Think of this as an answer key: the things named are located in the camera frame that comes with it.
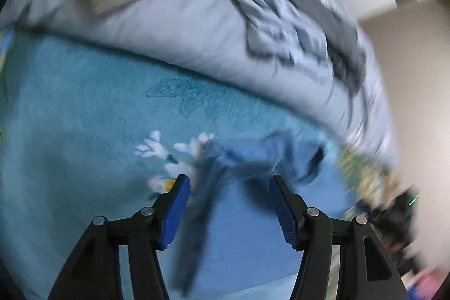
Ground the light grey patterned quilt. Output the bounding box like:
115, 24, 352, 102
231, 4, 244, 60
0, 0, 401, 167

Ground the pink object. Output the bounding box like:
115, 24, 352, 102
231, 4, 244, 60
404, 267, 449, 300

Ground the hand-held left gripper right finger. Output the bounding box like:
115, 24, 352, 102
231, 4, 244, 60
269, 174, 410, 300

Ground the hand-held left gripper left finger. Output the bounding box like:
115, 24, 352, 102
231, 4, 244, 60
47, 174, 192, 300

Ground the teal floral blanket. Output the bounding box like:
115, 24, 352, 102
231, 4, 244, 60
0, 26, 401, 300

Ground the blue garment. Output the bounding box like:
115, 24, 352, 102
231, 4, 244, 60
172, 133, 356, 298

